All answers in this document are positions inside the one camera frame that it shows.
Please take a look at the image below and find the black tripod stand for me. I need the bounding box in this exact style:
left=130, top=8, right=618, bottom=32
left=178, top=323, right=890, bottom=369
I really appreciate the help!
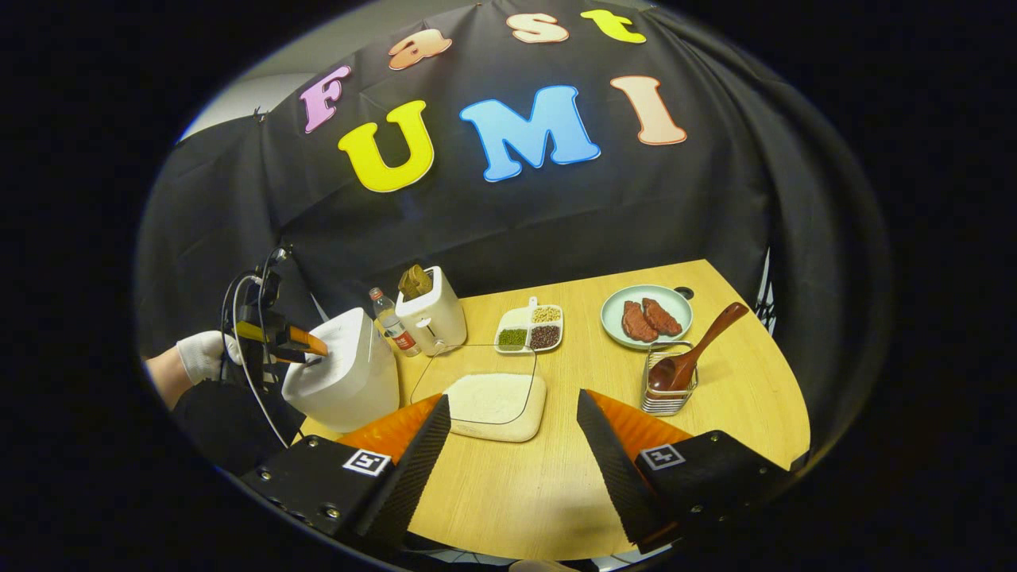
left=755, top=248, right=778, bottom=334

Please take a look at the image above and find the brown wooden spoon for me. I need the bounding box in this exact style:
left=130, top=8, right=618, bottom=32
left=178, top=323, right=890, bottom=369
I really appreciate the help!
left=648, top=302, right=750, bottom=394

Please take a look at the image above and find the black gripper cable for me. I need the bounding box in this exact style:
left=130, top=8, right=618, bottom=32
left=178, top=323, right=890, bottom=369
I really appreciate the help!
left=218, top=270, right=291, bottom=450

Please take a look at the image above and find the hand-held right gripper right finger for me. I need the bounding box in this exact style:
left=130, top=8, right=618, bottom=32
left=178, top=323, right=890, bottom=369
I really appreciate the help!
left=576, top=388, right=795, bottom=553

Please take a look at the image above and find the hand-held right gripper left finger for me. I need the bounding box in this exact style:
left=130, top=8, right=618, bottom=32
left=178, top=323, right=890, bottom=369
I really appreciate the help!
left=238, top=393, right=452, bottom=549

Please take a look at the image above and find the white toaster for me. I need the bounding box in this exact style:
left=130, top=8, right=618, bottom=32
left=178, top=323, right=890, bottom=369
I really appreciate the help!
left=395, top=266, right=468, bottom=357

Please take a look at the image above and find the brown bread slice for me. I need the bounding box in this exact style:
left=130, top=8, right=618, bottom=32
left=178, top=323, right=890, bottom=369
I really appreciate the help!
left=399, top=265, right=434, bottom=301

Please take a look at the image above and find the black backdrop cloth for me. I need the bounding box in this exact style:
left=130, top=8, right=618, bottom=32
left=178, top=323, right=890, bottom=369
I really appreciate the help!
left=135, top=0, right=891, bottom=477

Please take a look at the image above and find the pale green plate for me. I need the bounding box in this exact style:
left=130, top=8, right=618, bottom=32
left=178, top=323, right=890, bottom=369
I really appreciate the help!
left=601, top=284, right=694, bottom=350

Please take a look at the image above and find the white divided dish of beans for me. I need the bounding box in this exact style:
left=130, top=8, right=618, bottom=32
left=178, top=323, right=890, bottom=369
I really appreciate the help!
left=494, top=297, right=565, bottom=354

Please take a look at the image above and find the metal wire chopstick holder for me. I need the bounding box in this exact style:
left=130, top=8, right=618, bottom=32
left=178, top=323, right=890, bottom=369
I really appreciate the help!
left=640, top=342, right=700, bottom=417

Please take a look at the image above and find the white rice cooker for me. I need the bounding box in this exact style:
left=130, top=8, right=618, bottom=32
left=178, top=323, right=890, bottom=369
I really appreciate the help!
left=282, top=307, right=400, bottom=434

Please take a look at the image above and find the red steak piece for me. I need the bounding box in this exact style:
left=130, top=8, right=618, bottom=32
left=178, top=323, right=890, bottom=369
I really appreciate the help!
left=642, top=298, right=683, bottom=337
left=621, top=300, right=659, bottom=344

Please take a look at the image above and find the clear plastic bottle red label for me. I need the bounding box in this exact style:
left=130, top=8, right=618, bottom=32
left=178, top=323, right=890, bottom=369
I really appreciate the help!
left=369, top=288, right=422, bottom=358

